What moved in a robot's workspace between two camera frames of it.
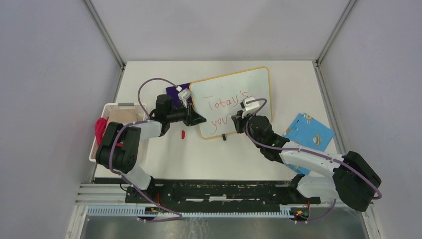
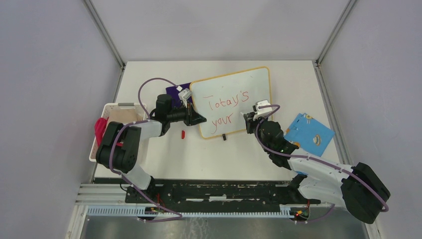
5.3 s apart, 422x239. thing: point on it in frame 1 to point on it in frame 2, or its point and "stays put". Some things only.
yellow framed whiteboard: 216,98 stays put
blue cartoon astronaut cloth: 306,132 stays put
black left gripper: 191,117 stays put
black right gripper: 239,120 to 250,121
